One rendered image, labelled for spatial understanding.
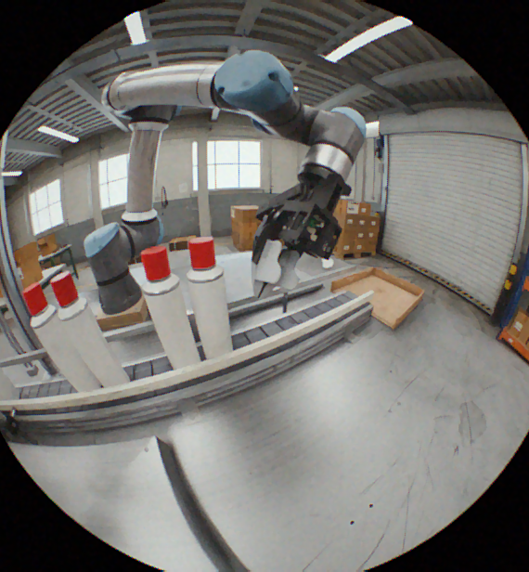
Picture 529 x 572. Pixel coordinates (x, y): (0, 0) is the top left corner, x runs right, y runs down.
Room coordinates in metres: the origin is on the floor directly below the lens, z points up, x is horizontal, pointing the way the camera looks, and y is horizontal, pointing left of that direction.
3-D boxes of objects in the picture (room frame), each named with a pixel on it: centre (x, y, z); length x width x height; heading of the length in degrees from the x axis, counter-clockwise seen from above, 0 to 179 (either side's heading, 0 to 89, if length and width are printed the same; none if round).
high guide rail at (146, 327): (0.20, 0.21, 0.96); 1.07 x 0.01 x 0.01; 120
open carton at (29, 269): (0.69, 2.22, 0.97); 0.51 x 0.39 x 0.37; 24
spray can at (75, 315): (0.13, 0.25, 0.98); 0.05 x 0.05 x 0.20
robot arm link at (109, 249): (0.41, 0.45, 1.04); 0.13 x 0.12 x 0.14; 160
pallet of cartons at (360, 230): (3.81, -1.78, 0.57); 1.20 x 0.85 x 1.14; 111
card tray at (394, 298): (0.52, -0.42, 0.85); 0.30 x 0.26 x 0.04; 120
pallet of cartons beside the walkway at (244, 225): (3.98, 0.18, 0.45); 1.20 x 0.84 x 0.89; 20
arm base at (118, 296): (0.41, 0.45, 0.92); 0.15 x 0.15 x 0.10
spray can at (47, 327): (0.10, 0.31, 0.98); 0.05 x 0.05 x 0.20
